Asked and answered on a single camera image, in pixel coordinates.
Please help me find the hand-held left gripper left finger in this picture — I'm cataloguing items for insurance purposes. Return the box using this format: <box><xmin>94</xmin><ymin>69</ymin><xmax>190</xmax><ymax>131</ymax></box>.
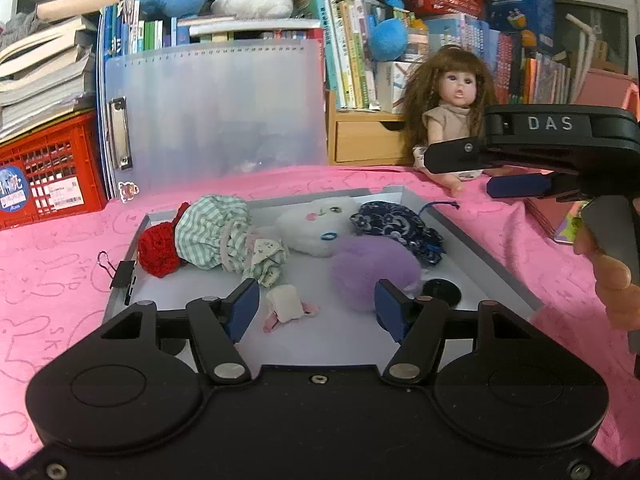
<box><xmin>100</xmin><ymin>277</ymin><xmax>262</xmax><ymax>385</ymax></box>

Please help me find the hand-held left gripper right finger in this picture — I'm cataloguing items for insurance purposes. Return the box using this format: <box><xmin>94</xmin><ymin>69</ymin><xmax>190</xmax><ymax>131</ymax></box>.
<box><xmin>374</xmin><ymin>279</ymin><xmax>533</xmax><ymax>386</ymax></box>

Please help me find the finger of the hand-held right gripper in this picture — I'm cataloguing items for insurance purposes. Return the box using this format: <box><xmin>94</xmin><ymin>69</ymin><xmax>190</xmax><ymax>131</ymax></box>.
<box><xmin>486</xmin><ymin>174</ymin><xmax>554</xmax><ymax>199</ymax></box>
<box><xmin>424</xmin><ymin>138</ymin><xmax>506</xmax><ymax>176</ymax></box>

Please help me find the small white pink doll shoe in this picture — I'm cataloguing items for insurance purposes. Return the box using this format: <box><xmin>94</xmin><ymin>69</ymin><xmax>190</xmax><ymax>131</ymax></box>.
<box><xmin>262</xmin><ymin>284</ymin><xmax>321</xmax><ymax>333</ymax></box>

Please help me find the purple fluffy plush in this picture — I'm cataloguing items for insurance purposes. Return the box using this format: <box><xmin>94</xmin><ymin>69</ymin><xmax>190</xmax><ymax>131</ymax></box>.
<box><xmin>330</xmin><ymin>236</ymin><xmax>423</xmax><ymax>313</ymax></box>

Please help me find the black round disc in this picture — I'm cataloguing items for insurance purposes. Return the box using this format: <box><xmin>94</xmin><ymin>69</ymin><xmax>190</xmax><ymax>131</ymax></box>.
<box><xmin>421</xmin><ymin>279</ymin><xmax>462</xmax><ymax>307</ymax></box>

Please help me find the silver metal tray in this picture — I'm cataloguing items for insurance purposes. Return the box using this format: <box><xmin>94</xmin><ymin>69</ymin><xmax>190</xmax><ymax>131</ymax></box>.
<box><xmin>102</xmin><ymin>186</ymin><xmax>545</xmax><ymax>366</ymax></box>

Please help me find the rag doll green checked dress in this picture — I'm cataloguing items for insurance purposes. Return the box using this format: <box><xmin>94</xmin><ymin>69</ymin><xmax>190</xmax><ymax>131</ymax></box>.
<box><xmin>137</xmin><ymin>195</ymin><xmax>291</xmax><ymax>288</ymax></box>

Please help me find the navy floral drawstring bag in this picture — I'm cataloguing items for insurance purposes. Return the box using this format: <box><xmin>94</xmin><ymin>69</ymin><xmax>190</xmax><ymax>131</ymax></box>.
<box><xmin>349</xmin><ymin>200</ymin><xmax>461</xmax><ymax>267</ymax></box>

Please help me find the white fluffy pouch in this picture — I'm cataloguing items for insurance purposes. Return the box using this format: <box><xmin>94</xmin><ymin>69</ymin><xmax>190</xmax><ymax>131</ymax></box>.
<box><xmin>276</xmin><ymin>196</ymin><xmax>358</xmax><ymax>258</ymax></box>

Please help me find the person's right hand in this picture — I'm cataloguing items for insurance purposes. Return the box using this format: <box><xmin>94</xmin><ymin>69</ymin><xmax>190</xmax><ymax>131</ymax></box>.
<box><xmin>573</xmin><ymin>230</ymin><xmax>635</xmax><ymax>332</ymax></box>

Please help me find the brown-haired baby doll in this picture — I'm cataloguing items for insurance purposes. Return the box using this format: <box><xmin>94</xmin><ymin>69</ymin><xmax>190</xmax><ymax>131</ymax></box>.
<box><xmin>400</xmin><ymin>45</ymin><xmax>498</xmax><ymax>197</ymax></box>

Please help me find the colourful toy box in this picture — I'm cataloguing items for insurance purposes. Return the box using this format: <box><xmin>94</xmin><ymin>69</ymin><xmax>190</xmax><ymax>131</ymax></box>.
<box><xmin>552</xmin><ymin>200</ymin><xmax>591</xmax><ymax>246</ymax></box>

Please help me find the pink toy house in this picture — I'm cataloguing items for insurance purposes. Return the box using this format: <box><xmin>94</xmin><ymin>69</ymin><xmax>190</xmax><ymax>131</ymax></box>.
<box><xmin>522</xmin><ymin>67</ymin><xmax>640</xmax><ymax>241</ymax></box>

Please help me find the wooden drawer box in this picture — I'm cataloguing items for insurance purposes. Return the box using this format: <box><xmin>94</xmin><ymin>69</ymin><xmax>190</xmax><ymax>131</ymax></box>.
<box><xmin>325</xmin><ymin>90</ymin><xmax>426</xmax><ymax>165</ymax></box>

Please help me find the row of colourful slanted books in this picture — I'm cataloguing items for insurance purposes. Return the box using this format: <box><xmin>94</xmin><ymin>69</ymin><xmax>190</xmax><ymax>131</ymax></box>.
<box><xmin>430</xmin><ymin>12</ymin><xmax>573</xmax><ymax>106</ymax></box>

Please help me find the black binder clip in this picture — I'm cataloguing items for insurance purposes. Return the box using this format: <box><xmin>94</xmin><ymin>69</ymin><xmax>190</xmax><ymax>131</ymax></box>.
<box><xmin>96</xmin><ymin>251</ymin><xmax>137</xmax><ymax>306</ymax></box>

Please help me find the row of green children's books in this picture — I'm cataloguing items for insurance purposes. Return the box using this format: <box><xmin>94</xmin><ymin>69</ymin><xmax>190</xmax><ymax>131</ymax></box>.
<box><xmin>300</xmin><ymin>0</ymin><xmax>431</xmax><ymax>111</ymax></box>

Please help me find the blue cardboard box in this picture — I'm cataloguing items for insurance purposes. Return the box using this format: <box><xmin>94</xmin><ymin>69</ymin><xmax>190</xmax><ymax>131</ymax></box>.
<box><xmin>487</xmin><ymin>0</ymin><xmax>556</xmax><ymax>56</ymax></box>

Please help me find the pink printed blanket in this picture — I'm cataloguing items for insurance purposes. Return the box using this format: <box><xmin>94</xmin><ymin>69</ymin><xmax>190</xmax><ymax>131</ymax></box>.
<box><xmin>0</xmin><ymin>164</ymin><xmax>640</xmax><ymax>466</ymax></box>

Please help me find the translucent plastic clipboard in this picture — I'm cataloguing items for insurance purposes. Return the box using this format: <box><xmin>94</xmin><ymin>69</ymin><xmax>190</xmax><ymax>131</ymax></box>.
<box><xmin>102</xmin><ymin>40</ymin><xmax>328</xmax><ymax>196</ymax></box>

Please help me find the red plastic crate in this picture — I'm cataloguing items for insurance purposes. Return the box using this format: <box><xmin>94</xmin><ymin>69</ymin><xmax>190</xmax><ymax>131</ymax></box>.
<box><xmin>0</xmin><ymin>111</ymin><xmax>108</xmax><ymax>231</ymax></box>

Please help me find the stack of worn books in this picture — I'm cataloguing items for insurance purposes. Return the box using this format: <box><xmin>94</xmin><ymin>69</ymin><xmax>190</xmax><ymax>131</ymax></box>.
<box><xmin>0</xmin><ymin>15</ymin><xmax>98</xmax><ymax>143</ymax></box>

